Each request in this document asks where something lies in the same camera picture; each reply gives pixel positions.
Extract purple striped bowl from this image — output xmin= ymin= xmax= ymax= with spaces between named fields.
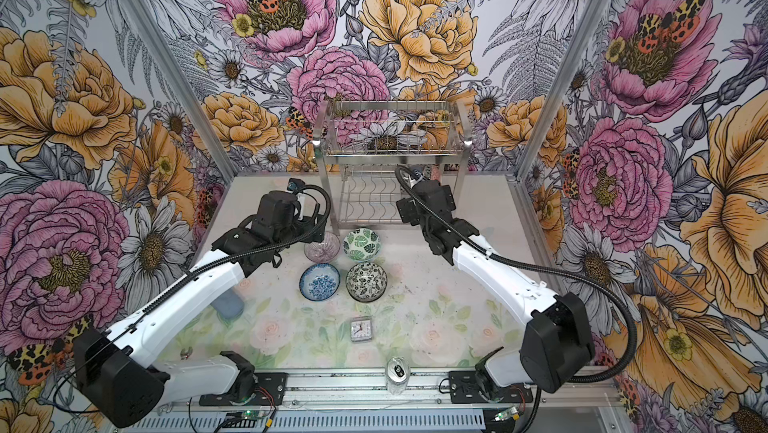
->
xmin=304 ymin=232 xmax=341 ymax=264

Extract green leaf print bowl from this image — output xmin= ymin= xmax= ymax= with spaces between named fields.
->
xmin=342 ymin=228 xmax=382 ymax=262

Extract black white patterned bowl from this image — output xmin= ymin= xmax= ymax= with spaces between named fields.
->
xmin=345 ymin=262 xmax=388 ymax=303

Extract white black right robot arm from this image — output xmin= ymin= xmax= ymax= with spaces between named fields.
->
xmin=396 ymin=167 xmax=595 ymax=401

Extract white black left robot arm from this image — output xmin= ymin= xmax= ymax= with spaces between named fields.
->
xmin=74 ymin=179 xmax=332 ymax=428

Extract stainless steel dish rack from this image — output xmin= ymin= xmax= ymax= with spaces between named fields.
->
xmin=312 ymin=100 xmax=473 ymax=234

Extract blue floral bowl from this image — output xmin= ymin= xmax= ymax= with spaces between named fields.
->
xmin=299 ymin=263 xmax=341 ymax=302

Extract small square alarm clock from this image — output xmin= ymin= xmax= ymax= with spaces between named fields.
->
xmin=350 ymin=317 xmax=373 ymax=343

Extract silver drink can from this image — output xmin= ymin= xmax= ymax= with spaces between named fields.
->
xmin=385 ymin=357 xmax=411 ymax=395

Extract green circuit board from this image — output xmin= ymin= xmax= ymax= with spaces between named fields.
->
xmin=221 ymin=410 xmax=273 ymax=429

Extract aluminium front rail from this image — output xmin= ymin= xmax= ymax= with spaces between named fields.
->
xmin=110 ymin=365 xmax=622 ymax=413

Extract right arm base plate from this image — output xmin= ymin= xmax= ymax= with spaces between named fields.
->
xmin=448 ymin=370 xmax=534 ymax=405

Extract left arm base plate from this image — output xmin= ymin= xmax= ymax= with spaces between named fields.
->
xmin=198 ymin=372 xmax=288 ymax=407

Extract white vented cable duct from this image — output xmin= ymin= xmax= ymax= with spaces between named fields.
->
xmin=128 ymin=410 xmax=488 ymax=433

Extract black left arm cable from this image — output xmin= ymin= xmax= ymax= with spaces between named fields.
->
xmin=52 ymin=183 xmax=333 ymax=416

